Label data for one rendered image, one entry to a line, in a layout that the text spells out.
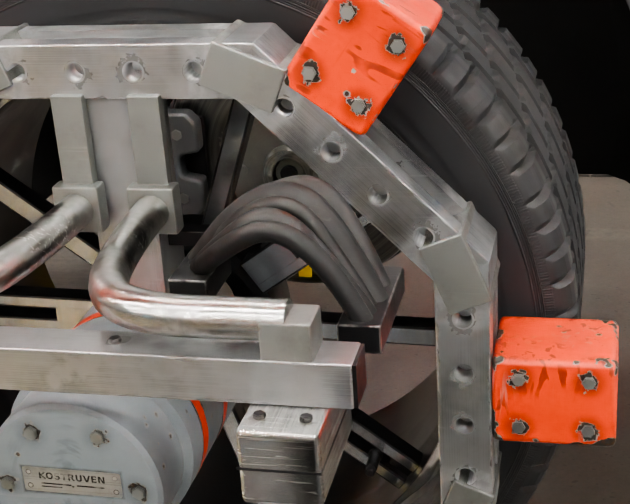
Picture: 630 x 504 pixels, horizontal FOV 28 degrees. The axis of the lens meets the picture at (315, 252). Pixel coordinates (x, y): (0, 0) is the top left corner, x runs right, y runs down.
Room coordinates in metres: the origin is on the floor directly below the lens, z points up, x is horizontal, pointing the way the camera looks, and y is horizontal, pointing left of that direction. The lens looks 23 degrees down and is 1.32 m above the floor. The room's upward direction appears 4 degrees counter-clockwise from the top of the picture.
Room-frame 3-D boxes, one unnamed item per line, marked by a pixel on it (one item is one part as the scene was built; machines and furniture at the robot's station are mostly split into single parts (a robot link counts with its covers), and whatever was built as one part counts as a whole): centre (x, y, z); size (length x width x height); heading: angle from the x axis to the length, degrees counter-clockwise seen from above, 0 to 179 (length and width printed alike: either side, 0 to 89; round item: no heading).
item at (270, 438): (0.66, 0.02, 0.93); 0.09 x 0.05 x 0.05; 166
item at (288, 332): (0.75, 0.07, 1.03); 0.19 x 0.18 x 0.11; 166
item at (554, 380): (0.82, -0.17, 0.85); 0.09 x 0.08 x 0.07; 76
